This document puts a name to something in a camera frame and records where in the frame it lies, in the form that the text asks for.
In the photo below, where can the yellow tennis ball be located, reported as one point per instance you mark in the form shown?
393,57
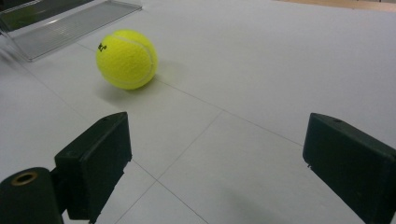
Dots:
126,60

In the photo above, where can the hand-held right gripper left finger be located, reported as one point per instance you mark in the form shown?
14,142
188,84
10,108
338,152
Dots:
93,161

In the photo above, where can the white table cover sheet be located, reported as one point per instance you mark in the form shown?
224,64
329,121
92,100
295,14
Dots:
249,68

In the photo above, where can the clear plastic tray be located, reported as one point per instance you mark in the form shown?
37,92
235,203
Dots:
62,31

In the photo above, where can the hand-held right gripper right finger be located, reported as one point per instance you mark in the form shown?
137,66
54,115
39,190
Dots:
351,165

